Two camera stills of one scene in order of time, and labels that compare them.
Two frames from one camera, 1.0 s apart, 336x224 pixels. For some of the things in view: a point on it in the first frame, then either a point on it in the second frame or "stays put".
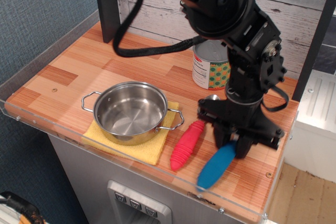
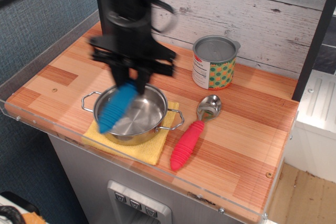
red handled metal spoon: [192, 135] stays put
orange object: [24, 220] to [31, 217]
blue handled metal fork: [217, 167] to [116, 105]
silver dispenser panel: [126, 205] stays put
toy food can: [211, 67] stays put
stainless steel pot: [130, 113] stays put
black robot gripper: [248, 119] to [132, 44]
